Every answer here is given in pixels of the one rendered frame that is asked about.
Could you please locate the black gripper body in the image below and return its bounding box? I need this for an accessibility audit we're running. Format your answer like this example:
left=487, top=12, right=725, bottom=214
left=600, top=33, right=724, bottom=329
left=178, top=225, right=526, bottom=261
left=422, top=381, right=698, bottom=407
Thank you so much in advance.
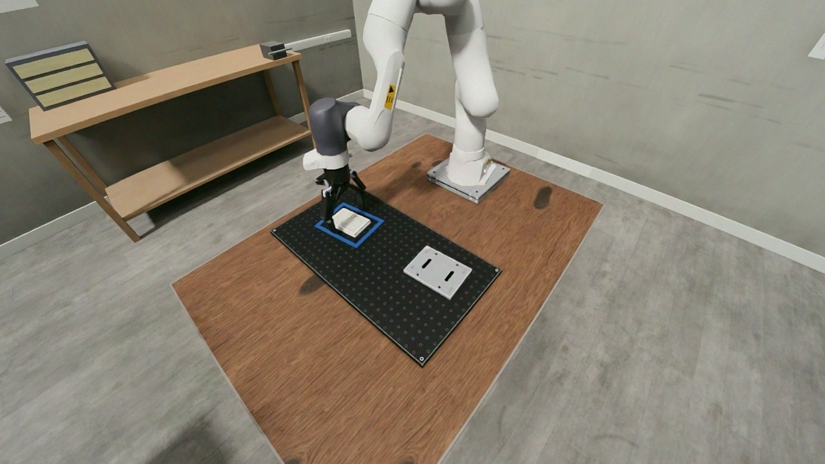
left=324, top=164, right=351, bottom=195

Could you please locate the blue tape outline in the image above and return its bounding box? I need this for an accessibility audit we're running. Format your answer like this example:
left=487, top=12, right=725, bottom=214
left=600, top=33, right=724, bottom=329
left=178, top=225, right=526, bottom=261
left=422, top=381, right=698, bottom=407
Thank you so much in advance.
left=315, top=202, right=384, bottom=248

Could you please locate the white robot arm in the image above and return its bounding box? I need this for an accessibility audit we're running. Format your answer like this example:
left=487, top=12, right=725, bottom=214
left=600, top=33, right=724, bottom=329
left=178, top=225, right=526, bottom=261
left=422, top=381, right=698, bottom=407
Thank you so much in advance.
left=303, top=0, right=499, bottom=186

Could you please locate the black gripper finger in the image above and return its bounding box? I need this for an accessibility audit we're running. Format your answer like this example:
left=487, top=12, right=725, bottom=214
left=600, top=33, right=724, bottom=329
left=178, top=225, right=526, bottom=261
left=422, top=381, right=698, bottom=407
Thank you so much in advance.
left=344, top=169, right=366, bottom=209
left=320, top=186, right=343, bottom=234

